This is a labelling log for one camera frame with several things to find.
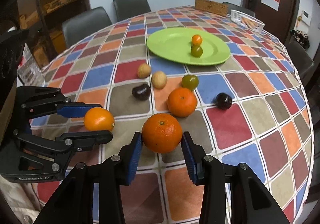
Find dark purple plum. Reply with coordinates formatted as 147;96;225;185
132;83;151;101
216;92;233;110

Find large orange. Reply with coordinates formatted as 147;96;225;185
167;87;198;118
141;113;183;154

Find woven wicker box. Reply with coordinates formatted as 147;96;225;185
194;0;229;17

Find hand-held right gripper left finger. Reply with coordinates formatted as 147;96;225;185
34;132;143;224

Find orange cherry tomato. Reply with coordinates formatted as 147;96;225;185
191;34;203;46

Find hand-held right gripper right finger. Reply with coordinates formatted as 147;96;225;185
181;132;292;224

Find tan round fruit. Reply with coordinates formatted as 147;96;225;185
137;63;152;79
151;71;167;89

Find small smooth orange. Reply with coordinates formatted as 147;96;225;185
83;107;115;132

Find green tomato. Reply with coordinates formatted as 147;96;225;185
181;74;199;91
191;46;203;58

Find grey chair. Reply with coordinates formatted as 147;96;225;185
113;0;152;22
285;41;315;82
61;7;113;49
222;2;256;18

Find oranges in basket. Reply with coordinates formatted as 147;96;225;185
241;17;260;30

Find checkered tablecloth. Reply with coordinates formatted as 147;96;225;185
25;6;314;224

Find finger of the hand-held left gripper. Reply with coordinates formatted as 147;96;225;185
14;129;114;175
16;86;103;120

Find white plastic basket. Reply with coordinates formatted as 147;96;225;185
230;9;266;33

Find green plate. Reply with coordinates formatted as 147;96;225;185
146;27;231;66

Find black bag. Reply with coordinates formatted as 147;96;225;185
292;29;311;49

